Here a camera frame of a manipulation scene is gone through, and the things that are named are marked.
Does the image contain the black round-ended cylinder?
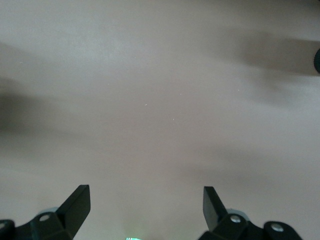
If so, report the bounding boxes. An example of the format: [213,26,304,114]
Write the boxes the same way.
[313,46,320,75]

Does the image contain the large matte table cover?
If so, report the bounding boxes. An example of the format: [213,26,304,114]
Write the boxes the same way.
[0,0,320,240]

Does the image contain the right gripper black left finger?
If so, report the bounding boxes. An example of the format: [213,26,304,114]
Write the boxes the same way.
[0,184,91,240]

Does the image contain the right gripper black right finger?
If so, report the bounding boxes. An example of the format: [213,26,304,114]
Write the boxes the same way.
[198,186,305,240]

